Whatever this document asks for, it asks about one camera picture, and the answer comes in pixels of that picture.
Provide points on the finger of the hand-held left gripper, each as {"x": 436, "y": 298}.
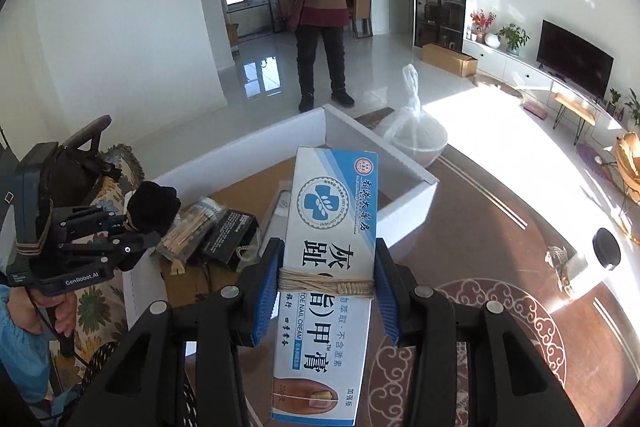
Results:
{"x": 95, "y": 219}
{"x": 125, "y": 249}

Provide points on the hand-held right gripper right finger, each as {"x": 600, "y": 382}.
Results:
{"x": 387, "y": 297}

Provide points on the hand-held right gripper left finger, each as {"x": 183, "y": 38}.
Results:
{"x": 267, "y": 287}

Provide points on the black scrunchie beaded white trim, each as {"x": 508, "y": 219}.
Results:
{"x": 152, "y": 207}

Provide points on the bag of wooden chopsticks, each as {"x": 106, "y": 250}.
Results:
{"x": 192, "y": 227}

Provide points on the white storage box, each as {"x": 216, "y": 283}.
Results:
{"x": 410, "y": 207}

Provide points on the blue and white cream box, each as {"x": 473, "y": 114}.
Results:
{"x": 330, "y": 207}

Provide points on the person's left forearm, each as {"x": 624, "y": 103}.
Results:
{"x": 20, "y": 357}

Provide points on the brown patterned glass desktop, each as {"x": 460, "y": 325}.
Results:
{"x": 475, "y": 232}

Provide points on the person's left hand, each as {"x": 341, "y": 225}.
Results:
{"x": 62, "y": 314}

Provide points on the tan rubber band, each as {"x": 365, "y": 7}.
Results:
{"x": 325, "y": 279}

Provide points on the black power adapter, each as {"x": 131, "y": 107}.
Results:
{"x": 230, "y": 237}

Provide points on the chair with floral cushion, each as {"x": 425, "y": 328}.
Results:
{"x": 100, "y": 307}

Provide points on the white plastic bag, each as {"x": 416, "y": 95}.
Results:
{"x": 415, "y": 132}

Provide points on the clear plastic jar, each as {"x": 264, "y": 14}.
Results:
{"x": 606, "y": 247}

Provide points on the brown cardboard box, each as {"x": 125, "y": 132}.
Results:
{"x": 450, "y": 59}

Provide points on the white television console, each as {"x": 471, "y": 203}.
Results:
{"x": 515, "y": 67}

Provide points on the small wooden bench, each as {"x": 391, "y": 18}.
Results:
{"x": 575, "y": 107}

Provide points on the orange lounge chair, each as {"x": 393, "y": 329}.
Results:
{"x": 629, "y": 167}

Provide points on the red flowers in white vase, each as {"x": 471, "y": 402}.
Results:
{"x": 482, "y": 27}

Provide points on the green potted plant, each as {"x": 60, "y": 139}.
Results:
{"x": 514, "y": 37}

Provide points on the small potted plant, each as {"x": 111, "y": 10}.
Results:
{"x": 615, "y": 99}

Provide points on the black television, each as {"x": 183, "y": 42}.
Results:
{"x": 575, "y": 57}

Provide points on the leafy potted plant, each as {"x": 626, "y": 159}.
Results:
{"x": 634, "y": 107}

